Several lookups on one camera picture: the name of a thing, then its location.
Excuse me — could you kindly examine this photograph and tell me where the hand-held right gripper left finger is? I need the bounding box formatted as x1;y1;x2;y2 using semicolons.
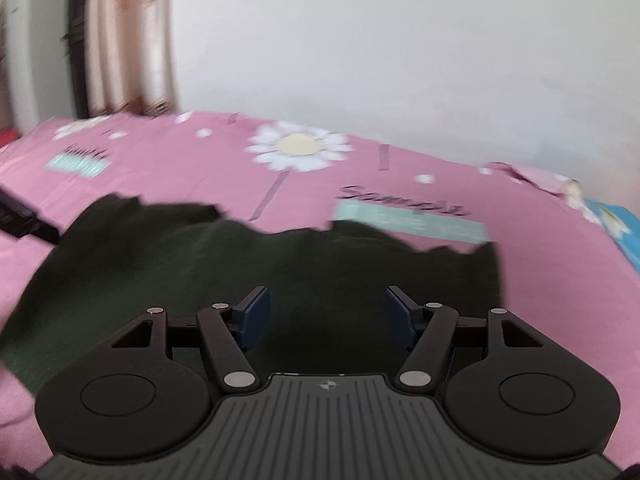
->
109;286;262;395

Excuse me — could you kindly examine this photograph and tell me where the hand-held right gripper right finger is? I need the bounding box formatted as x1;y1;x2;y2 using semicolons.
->
382;285;547;396

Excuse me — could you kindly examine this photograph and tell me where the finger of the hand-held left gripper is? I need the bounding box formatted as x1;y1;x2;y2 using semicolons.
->
0;189;62;247

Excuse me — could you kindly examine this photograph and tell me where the dark green sweater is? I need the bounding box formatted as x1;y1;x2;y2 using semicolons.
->
0;194;506;397

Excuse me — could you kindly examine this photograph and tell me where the pink floral bed sheet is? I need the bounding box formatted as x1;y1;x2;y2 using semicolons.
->
0;110;640;480

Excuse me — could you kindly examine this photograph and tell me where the cream satin curtain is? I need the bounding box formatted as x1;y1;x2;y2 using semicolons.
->
86;0;180;117

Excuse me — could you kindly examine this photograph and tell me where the blue floral cloth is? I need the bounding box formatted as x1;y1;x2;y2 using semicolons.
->
582;199;640;273

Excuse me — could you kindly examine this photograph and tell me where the dark window frame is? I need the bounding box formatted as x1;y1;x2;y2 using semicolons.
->
67;0;95;120

